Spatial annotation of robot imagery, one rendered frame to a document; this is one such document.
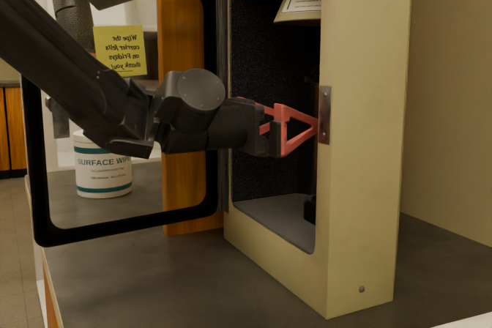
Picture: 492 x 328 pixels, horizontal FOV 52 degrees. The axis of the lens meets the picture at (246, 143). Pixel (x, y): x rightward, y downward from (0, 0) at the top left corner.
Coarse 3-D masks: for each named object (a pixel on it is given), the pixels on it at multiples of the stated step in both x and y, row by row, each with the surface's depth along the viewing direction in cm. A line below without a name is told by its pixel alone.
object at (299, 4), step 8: (288, 0) 69; (296, 0) 68; (304, 0) 67; (312, 0) 66; (320, 0) 66; (280, 8) 71; (288, 8) 69; (296, 8) 67; (304, 8) 66; (312, 8) 66; (320, 8) 65; (280, 16) 70; (288, 16) 68; (296, 16) 67; (304, 16) 66; (312, 16) 66; (320, 16) 65; (280, 24) 77; (288, 24) 79; (296, 24) 80; (304, 24) 80; (312, 24) 81; (320, 24) 81
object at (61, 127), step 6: (54, 102) 70; (54, 108) 70; (60, 108) 70; (54, 114) 70; (60, 114) 70; (66, 114) 71; (54, 120) 70; (60, 120) 70; (66, 120) 71; (54, 126) 70; (60, 126) 70; (66, 126) 71; (54, 132) 70; (60, 132) 71; (66, 132) 71; (54, 138) 70
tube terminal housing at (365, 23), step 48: (336, 0) 56; (384, 0) 59; (336, 48) 57; (384, 48) 60; (336, 96) 58; (384, 96) 62; (336, 144) 59; (384, 144) 63; (336, 192) 61; (384, 192) 64; (240, 240) 85; (336, 240) 62; (384, 240) 66; (288, 288) 71; (336, 288) 63; (384, 288) 67
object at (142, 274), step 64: (64, 256) 83; (128, 256) 83; (192, 256) 83; (448, 256) 83; (64, 320) 63; (128, 320) 63; (192, 320) 63; (256, 320) 63; (320, 320) 63; (384, 320) 63; (448, 320) 63
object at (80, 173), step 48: (48, 0) 69; (96, 0) 72; (144, 0) 76; (192, 0) 80; (96, 48) 73; (144, 48) 77; (192, 48) 81; (48, 96) 70; (48, 144) 71; (96, 144) 75; (48, 192) 72; (96, 192) 76; (144, 192) 80; (192, 192) 85
